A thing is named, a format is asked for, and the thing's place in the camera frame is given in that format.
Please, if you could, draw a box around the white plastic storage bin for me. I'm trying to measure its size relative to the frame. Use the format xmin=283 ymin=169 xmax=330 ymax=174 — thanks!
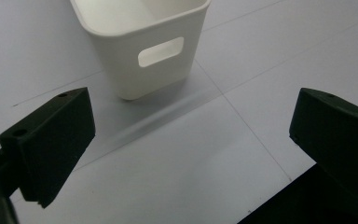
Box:
xmin=69 ymin=0 xmax=213 ymax=101

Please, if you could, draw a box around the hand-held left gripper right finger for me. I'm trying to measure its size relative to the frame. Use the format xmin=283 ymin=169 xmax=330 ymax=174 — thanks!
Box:
xmin=288 ymin=87 xmax=358 ymax=203

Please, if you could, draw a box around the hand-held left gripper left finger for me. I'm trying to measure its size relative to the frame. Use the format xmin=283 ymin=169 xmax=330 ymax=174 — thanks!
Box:
xmin=0 ymin=87 xmax=96 ymax=209

